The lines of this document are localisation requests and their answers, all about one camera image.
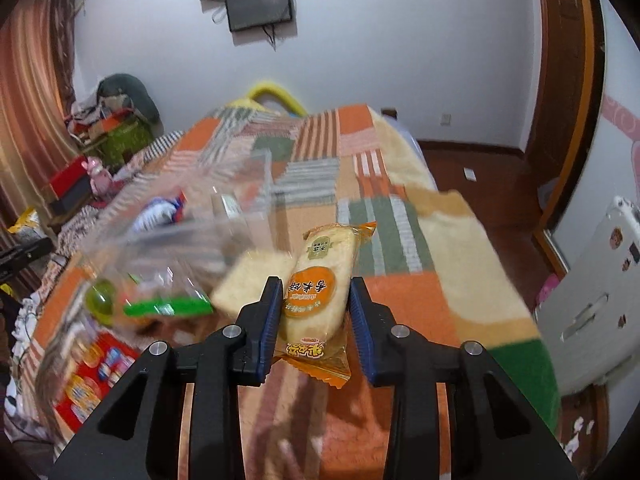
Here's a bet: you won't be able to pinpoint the yellow fries snack bag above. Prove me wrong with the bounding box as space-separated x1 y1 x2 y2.
6 207 48 244

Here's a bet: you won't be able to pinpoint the red noodle snack bag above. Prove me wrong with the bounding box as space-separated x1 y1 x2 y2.
54 333 140 439

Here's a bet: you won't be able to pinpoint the blue white snack bag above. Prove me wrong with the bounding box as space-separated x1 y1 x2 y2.
129 191 186 233

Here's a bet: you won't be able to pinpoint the orange rice cracker pack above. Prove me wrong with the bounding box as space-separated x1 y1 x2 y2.
274 222 376 389

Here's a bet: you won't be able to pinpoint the red black box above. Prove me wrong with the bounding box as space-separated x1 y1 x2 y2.
43 155 91 216

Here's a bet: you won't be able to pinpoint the green jelly cup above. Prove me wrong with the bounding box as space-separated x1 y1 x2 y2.
84 278 116 326

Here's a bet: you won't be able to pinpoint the pink rabbit toy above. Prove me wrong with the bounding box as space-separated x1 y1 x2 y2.
81 156 113 197

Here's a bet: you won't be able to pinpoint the striped orange curtain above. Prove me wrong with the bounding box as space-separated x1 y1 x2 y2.
1 0 78 230

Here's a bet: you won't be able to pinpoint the white device with stickers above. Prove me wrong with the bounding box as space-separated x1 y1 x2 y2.
535 196 639 396

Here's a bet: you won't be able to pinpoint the clutter pile with green bag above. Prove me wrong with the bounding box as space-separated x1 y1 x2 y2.
64 73 160 169

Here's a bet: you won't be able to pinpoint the bread roll clear pack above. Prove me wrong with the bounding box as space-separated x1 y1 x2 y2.
209 249 296 320

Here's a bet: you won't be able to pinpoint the patchwork bed quilt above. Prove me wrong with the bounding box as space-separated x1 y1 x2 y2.
6 104 560 479

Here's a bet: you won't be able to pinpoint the yellow headboard cushion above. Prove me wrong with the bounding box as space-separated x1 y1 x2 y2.
227 80 308 117

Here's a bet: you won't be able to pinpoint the brown wooden wardrobe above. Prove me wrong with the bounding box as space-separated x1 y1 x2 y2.
525 0 604 237

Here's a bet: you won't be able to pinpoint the white power strip cables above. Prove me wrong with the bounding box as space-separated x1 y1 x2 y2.
3 288 42 430

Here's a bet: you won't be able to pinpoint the small black wall monitor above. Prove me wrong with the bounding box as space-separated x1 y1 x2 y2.
224 0 294 32

